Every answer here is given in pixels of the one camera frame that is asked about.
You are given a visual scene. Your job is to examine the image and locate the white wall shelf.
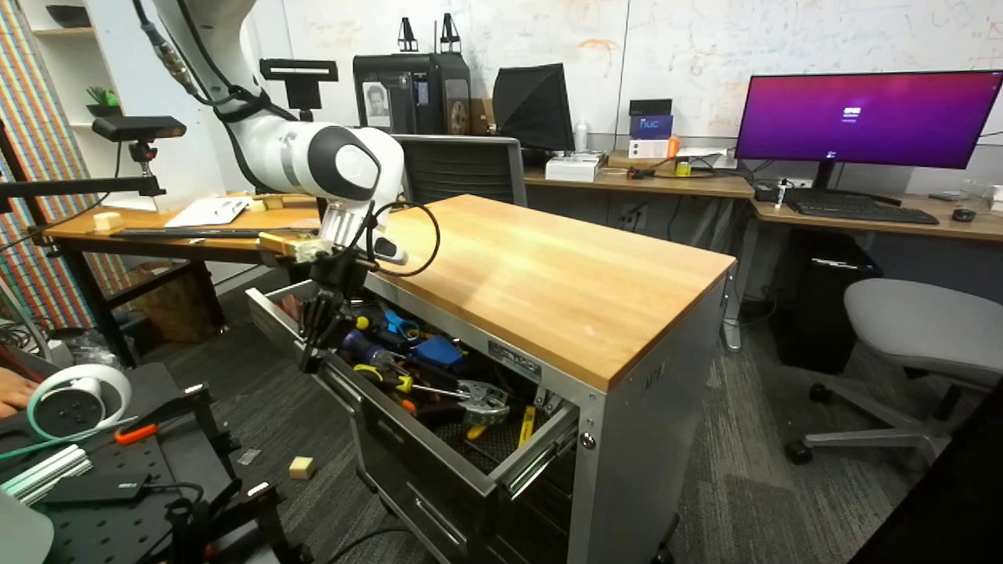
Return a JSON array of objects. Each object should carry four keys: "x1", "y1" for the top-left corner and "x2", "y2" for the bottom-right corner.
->
[{"x1": 16, "y1": 0, "x2": 118, "y2": 129}]

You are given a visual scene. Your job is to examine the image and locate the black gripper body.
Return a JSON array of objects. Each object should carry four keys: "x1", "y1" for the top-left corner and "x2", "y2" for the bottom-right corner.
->
[{"x1": 304, "y1": 249, "x2": 371, "y2": 308}]

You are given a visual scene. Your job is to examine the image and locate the black perforated breadboard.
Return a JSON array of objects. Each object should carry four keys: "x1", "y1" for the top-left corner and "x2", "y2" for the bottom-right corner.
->
[{"x1": 35, "y1": 381, "x2": 285, "y2": 564}]

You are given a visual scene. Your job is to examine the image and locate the monitor with purple screen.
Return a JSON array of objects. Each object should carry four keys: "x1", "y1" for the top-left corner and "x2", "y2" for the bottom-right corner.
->
[{"x1": 735, "y1": 68, "x2": 1003, "y2": 198}]

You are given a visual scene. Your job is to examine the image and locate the grey workbench with wooden top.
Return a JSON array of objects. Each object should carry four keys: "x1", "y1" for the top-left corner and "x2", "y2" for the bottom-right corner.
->
[{"x1": 356, "y1": 192, "x2": 741, "y2": 564}]

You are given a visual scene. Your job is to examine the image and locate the grey upholstered office chair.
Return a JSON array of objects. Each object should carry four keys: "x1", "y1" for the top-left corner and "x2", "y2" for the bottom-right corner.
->
[{"x1": 784, "y1": 273, "x2": 1003, "y2": 470}]

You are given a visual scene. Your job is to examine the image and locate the black camera on stand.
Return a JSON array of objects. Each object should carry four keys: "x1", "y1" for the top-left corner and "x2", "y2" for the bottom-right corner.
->
[
  {"x1": 258, "y1": 58, "x2": 343, "y2": 116},
  {"x1": 88, "y1": 112, "x2": 191, "y2": 169}
]

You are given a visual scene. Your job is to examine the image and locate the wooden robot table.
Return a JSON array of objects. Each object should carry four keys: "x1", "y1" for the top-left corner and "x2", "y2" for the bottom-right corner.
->
[{"x1": 42, "y1": 193, "x2": 326, "y2": 267}]

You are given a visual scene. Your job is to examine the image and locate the aluminium extrusion bar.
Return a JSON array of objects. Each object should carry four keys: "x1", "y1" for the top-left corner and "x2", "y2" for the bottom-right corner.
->
[{"x1": 0, "y1": 442, "x2": 96, "y2": 509}]

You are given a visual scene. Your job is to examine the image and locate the black computer monitor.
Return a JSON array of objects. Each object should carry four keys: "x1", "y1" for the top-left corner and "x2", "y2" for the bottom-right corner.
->
[{"x1": 488, "y1": 62, "x2": 578, "y2": 164}]

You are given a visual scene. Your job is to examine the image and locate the white green tape roll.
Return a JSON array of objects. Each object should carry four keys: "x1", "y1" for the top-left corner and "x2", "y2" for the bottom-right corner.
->
[{"x1": 22, "y1": 359, "x2": 136, "y2": 444}]

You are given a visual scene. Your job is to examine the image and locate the yellow handled tool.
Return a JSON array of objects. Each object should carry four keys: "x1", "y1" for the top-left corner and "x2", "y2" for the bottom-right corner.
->
[{"x1": 513, "y1": 397, "x2": 543, "y2": 456}]

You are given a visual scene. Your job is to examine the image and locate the blue display box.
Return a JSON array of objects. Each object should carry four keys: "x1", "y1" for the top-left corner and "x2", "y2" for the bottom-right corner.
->
[{"x1": 627, "y1": 96, "x2": 677, "y2": 143}]

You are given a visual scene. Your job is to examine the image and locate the white paper sheets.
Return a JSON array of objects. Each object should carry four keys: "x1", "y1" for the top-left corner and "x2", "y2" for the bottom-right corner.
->
[{"x1": 164, "y1": 193, "x2": 258, "y2": 233}]

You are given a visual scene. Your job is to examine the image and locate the open grey tool drawer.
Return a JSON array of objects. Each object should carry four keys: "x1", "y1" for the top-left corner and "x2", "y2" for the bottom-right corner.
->
[{"x1": 241, "y1": 279, "x2": 583, "y2": 528}]

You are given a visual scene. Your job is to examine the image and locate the small green plant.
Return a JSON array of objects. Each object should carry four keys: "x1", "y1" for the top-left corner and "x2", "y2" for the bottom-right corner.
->
[{"x1": 85, "y1": 85, "x2": 124, "y2": 120}]

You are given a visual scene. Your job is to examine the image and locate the small white box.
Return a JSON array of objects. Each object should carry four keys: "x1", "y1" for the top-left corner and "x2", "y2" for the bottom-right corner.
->
[{"x1": 543, "y1": 152, "x2": 606, "y2": 185}]

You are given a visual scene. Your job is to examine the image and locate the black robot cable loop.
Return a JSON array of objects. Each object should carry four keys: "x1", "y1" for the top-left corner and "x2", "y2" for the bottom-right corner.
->
[{"x1": 361, "y1": 198, "x2": 446, "y2": 283}]

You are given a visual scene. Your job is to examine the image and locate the black bin under desk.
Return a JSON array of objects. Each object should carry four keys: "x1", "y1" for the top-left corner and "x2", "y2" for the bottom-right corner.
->
[{"x1": 774, "y1": 233, "x2": 878, "y2": 377}]

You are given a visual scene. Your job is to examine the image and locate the long wooden office desk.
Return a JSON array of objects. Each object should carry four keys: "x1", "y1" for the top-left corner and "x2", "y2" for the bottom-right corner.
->
[{"x1": 520, "y1": 160, "x2": 1003, "y2": 252}]

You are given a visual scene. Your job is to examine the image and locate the silver metal pliers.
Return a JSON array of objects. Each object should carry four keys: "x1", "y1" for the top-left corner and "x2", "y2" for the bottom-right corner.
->
[{"x1": 411, "y1": 377, "x2": 518, "y2": 419}]

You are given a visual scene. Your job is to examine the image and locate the black mesh office chair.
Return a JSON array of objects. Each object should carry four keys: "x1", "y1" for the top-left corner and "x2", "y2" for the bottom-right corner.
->
[{"x1": 396, "y1": 133, "x2": 534, "y2": 211}]

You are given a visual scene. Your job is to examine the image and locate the black keyboard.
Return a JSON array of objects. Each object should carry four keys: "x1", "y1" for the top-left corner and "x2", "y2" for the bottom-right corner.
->
[{"x1": 784, "y1": 192, "x2": 944, "y2": 230}]

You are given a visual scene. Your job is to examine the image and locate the blue plastic block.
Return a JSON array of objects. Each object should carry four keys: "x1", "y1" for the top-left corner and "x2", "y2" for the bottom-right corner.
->
[{"x1": 411, "y1": 331, "x2": 471, "y2": 372}]

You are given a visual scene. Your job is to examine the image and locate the blue handled screwdriver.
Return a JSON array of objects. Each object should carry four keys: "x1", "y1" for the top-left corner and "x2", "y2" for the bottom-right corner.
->
[{"x1": 335, "y1": 326, "x2": 411, "y2": 381}]

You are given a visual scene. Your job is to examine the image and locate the orange handled clamp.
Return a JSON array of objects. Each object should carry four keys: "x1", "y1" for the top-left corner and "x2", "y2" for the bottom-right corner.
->
[{"x1": 110, "y1": 419, "x2": 165, "y2": 449}]

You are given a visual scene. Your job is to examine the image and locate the black computer case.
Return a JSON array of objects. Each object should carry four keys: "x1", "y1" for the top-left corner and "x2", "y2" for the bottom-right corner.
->
[{"x1": 350, "y1": 49, "x2": 472, "y2": 139}]

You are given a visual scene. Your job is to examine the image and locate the white power strip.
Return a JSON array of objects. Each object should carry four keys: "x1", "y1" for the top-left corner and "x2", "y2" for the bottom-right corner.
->
[{"x1": 677, "y1": 147, "x2": 741, "y2": 175}]

